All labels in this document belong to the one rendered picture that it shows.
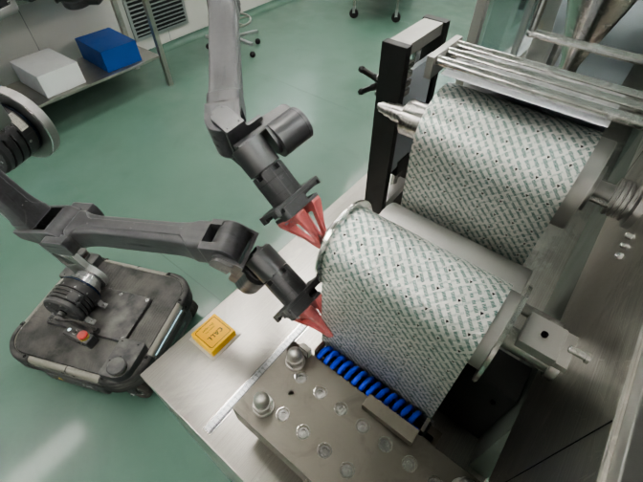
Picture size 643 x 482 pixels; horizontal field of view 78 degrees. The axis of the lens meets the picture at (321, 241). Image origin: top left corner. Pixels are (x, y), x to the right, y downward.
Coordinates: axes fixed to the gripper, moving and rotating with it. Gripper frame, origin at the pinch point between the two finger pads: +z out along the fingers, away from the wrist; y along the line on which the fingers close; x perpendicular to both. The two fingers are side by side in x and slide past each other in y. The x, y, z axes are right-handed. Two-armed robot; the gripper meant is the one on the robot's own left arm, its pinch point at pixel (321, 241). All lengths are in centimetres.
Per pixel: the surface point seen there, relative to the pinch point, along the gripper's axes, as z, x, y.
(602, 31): 4, 25, -69
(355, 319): 12.2, 3.1, 5.9
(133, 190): -61, -218, -43
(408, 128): -5.5, 8.7, -22.6
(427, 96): -6.6, 1.6, -42.0
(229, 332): 7.9, -33.4, 13.4
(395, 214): 4.9, 4.8, -12.3
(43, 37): -208, -292, -89
